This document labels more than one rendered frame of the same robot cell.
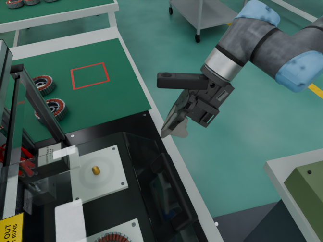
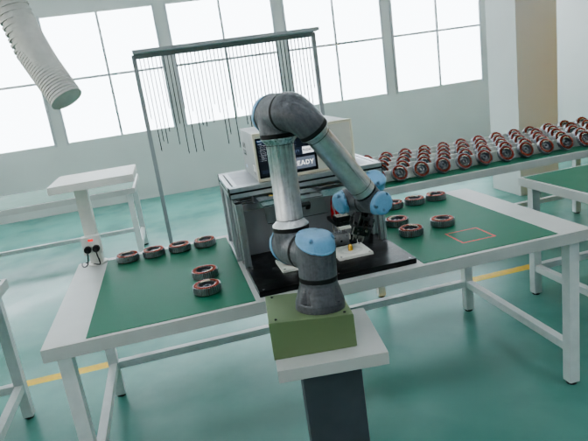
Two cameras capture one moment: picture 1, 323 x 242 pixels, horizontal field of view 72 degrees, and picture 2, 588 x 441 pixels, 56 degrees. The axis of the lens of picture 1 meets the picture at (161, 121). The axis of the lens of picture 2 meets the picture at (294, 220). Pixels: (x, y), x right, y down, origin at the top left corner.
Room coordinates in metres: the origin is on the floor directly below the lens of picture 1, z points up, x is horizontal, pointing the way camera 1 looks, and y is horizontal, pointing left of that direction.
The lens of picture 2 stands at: (0.32, -2.06, 1.55)
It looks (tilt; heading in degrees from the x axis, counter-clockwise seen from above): 15 degrees down; 95
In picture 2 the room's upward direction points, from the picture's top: 8 degrees counter-clockwise
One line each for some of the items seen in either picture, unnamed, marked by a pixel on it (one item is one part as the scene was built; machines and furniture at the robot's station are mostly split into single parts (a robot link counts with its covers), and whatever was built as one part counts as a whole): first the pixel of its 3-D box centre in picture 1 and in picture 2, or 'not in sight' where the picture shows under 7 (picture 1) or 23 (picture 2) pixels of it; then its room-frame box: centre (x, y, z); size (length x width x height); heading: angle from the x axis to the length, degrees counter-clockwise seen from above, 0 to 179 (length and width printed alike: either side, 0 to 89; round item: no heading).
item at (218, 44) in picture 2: not in sight; (241, 136); (-0.65, 3.66, 0.96); 1.84 x 0.50 x 1.93; 17
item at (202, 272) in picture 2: not in sight; (205, 272); (-0.30, 0.16, 0.77); 0.11 x 0.11 x 0.04
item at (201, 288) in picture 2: not in sight; (206, 287); (-0.25, -0.03, 0.77); 0.11 x 0.11 x 0.04
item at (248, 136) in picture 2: not in sight; (294, 145); (0.13, 0.48, 1.22); 0.44 x 0.39 x 0.20; 17
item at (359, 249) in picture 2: not in sight; (350, 251); (0.33, 0.20, 0.78); 0.15 x 0.15 x 0.01; 17
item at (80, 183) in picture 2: not in sight; (105, 221); (-0.82, 0.45, 0.98); 0.37 x 0.35 x 0.46; 17
